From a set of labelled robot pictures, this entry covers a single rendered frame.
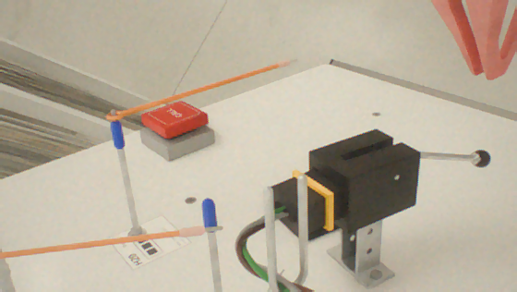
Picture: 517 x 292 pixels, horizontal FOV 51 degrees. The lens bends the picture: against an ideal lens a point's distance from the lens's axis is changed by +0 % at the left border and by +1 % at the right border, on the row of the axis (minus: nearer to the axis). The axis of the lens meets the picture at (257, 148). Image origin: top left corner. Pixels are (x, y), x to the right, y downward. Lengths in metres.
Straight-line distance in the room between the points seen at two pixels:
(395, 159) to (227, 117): 0.31
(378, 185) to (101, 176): 0.29
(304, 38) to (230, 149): 1.53
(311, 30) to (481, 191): 1.61
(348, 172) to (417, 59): 1.45
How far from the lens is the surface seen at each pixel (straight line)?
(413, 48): 1.78
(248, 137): 0.56
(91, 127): 1.02
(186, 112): 0.55
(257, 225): 0.31
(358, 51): 1.89
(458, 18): 0.37
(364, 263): 0.38
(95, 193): 0.51
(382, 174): 0.33
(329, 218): 0.32
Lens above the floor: 1.44
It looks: 46 degrees down
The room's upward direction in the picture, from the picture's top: 68 degrees counter-clockwise
